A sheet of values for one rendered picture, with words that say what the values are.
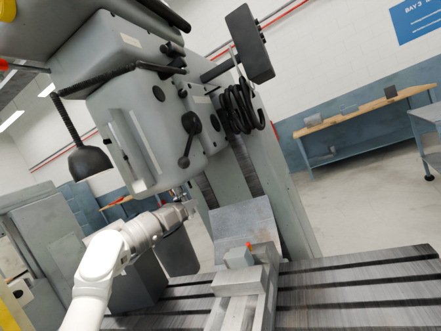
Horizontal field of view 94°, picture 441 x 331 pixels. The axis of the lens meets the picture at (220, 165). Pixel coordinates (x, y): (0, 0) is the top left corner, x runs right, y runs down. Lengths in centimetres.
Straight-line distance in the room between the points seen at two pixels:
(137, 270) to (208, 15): 506
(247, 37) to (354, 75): 418
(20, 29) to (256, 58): 57
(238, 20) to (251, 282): 75
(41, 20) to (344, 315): 89
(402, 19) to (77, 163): 507
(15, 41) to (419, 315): 98
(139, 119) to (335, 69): 447
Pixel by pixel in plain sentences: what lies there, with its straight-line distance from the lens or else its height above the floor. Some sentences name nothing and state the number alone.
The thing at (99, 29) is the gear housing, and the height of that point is 169.
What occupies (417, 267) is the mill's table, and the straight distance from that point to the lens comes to 74.
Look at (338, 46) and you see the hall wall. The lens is 487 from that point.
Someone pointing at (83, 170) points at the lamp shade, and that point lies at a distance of 45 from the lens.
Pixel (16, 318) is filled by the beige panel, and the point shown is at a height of 81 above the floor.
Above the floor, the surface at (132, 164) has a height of 141.
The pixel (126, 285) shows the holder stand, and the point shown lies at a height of 102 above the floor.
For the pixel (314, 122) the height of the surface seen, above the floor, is 95.
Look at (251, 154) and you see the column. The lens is 92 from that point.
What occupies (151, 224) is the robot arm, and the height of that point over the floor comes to 125.
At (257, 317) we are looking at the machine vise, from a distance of 59.
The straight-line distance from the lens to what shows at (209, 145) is 68.
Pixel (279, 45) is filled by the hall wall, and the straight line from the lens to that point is 486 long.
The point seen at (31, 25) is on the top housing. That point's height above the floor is 173.
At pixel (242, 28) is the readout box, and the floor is 166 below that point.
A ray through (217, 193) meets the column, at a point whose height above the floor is 114.
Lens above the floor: 138
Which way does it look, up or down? 7 degrees down
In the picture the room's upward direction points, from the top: 24 degrees counter-clockwise
